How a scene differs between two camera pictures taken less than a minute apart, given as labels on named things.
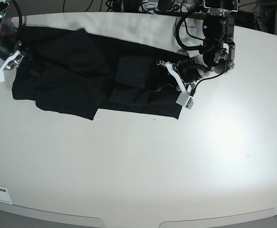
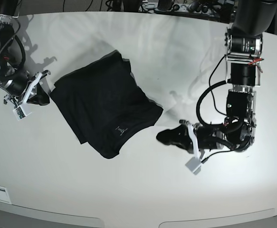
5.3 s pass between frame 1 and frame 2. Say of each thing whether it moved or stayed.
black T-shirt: moved
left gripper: moved
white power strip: stayed
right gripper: moved
